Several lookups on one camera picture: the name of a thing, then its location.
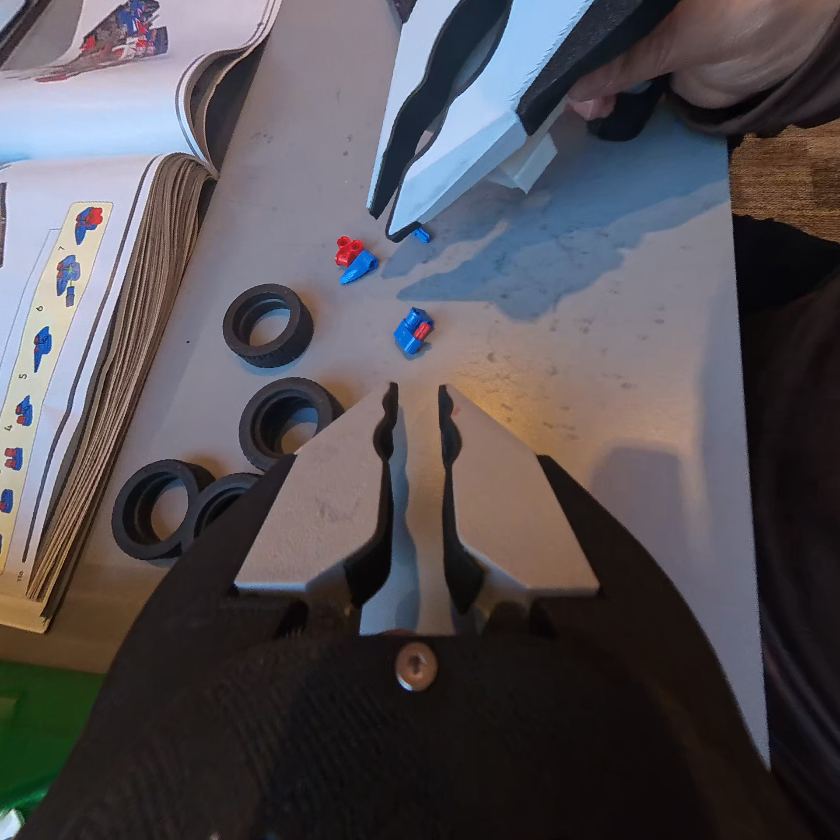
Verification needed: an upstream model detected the open instruction booklet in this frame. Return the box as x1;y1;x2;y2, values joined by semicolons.
0;0;284;634

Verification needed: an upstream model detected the green plastic bin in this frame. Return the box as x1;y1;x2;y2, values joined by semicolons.
0;659;109;840

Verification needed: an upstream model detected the person's right hand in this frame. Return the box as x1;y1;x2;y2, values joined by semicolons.
566;0;840;122

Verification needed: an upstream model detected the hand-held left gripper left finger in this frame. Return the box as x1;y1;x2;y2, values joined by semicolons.
234;382;400;608

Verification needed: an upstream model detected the grey desk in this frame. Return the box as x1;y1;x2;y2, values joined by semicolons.
0;0;772;769

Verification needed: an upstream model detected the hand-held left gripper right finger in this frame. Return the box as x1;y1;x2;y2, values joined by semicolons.
437;384;601;614

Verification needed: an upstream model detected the black toy tire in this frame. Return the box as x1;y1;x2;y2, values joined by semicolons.
189;472;261;549
112;459;219;560
222;283;314;370
238;377;347;473

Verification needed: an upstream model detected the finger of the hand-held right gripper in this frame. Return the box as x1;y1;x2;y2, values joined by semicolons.
366;0;509;221
386;0;595;242

